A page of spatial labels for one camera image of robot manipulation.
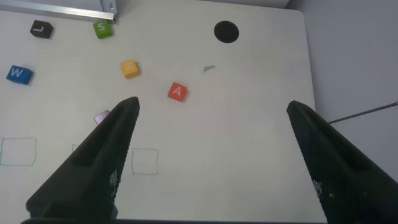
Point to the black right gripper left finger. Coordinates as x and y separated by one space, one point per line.
93 168

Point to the yellow letter Z block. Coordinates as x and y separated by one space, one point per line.
129 68

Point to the black round table grommet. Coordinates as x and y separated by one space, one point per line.
226 31

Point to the black letter L block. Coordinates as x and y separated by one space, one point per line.
41 29

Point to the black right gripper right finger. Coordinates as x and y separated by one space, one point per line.
348 180

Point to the orange letter A block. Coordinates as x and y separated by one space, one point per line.
177 91

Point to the purple letter I block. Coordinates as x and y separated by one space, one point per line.
101 117

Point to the white BAAI sign board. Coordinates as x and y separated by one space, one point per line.
62 11

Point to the green letter S block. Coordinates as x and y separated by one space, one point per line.
102 29

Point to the blue letter W block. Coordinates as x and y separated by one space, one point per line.
19 74

